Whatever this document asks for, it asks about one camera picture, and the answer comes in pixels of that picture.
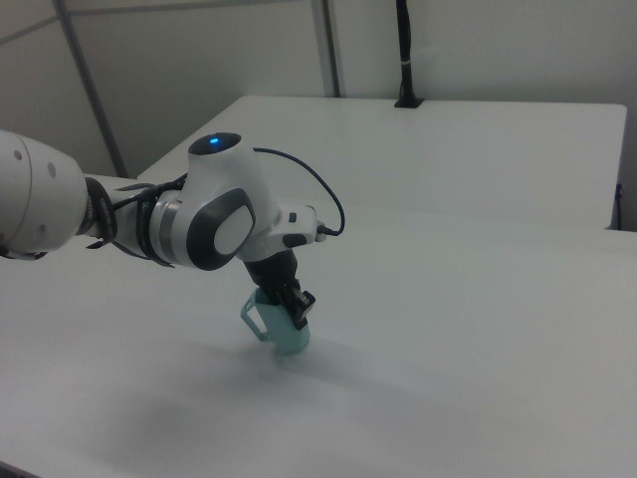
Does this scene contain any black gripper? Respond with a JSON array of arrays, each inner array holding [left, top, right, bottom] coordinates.
[[242, 251, 318, 330]]

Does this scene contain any teal hexagonal cup with handle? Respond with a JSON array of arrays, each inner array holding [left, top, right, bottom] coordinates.
[[237, 288, 314, 357]]

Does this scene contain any white auxiliary table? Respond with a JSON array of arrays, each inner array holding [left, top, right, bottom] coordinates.
[[136, 96, 628, 231]]

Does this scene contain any dark blue gripper cable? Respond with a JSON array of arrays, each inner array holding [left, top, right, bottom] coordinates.
[[252, 145, 346, 237]]

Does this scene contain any black cable bundle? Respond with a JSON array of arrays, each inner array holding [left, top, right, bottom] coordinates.
[[83, 172, 191, 268]]

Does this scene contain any grey partition frame post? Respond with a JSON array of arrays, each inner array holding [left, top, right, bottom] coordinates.
[[55, 0, 129, 178], [312, 0, 343, 99]]

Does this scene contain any black camera pole with base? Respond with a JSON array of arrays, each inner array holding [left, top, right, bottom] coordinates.
[[393, 0, 425, 110]]

